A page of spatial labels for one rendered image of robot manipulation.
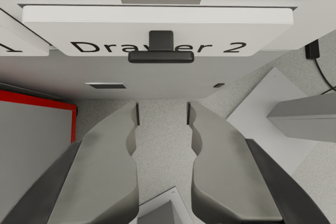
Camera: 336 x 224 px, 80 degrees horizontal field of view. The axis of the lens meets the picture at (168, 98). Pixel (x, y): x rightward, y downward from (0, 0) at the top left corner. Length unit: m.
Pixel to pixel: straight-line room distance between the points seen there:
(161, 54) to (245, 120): 0.99
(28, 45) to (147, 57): 0.17
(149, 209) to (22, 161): 0.67
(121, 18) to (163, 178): 1.01
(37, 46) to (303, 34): 0.37
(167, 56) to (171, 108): 0.91
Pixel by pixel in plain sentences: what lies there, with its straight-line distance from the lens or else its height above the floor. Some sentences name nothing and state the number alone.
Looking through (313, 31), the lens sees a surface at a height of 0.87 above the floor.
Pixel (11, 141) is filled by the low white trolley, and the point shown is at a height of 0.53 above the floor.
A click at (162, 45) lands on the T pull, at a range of 0.23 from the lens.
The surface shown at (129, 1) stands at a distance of 0.23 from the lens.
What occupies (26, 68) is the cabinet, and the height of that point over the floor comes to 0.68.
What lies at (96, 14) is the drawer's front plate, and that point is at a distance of 0.24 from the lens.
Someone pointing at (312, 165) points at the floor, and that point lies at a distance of 1.43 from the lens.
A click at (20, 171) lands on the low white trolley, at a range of 0.79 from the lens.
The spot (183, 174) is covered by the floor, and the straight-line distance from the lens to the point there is 1.17.
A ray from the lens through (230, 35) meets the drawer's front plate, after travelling 0.27.
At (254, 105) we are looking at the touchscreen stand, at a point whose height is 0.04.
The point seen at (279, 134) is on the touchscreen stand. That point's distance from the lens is 1.26.
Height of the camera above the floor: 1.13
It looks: 83 degrees down
